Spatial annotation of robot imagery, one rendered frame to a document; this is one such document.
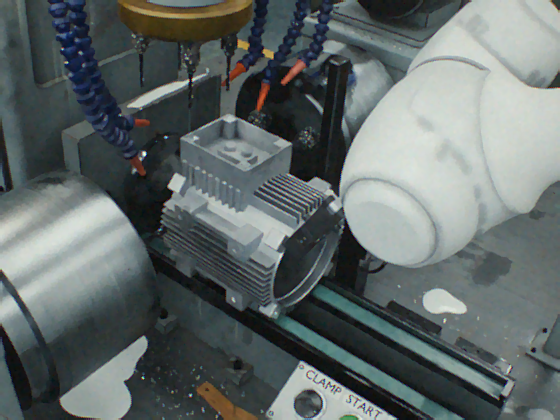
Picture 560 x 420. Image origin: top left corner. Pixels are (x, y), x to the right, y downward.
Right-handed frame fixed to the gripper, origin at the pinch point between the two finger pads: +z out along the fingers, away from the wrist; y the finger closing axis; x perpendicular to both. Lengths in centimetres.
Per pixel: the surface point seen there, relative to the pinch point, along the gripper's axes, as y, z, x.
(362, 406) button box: 15.9, -7.4, 17.2
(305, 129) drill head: -25.8, 11.4, -14.7
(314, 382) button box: 16.3, -4.4, 12.5
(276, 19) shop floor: -296, 207, -140
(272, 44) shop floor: -259, 194, -117
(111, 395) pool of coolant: 18.9, 35.4, -1.6
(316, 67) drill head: -30.9, 5.0, -21.2
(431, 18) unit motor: -63, 0, -18
